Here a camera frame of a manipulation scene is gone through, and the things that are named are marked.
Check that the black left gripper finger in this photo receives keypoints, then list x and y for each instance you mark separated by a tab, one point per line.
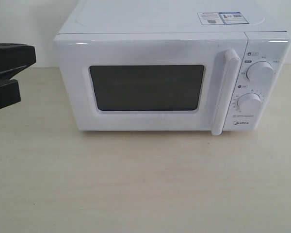
9	93
15	58

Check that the upper white power knob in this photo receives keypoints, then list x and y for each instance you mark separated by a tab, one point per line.
260	72

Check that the white blue warning sticker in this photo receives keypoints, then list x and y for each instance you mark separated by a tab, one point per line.
222	18

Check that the white Midea microwave oven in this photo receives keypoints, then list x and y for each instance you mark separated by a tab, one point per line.
267	40

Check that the lower white timer knob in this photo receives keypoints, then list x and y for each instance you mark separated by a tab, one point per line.
249	103

